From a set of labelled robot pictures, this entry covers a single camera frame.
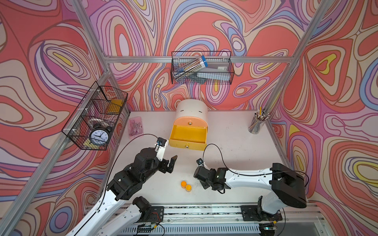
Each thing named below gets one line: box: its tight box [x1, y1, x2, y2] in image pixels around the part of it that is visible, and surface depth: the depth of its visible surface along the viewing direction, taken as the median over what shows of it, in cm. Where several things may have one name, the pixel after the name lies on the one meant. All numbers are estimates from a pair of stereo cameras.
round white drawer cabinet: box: [169, 98, 209, 151], surface depth 90 cm
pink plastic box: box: [128, 116, 144, 139], surface depth 111 cm
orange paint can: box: [180, 180, 188, 189], surface depth 82 cm
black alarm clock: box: [89, 123, 113, 147], surface depth 69 cm
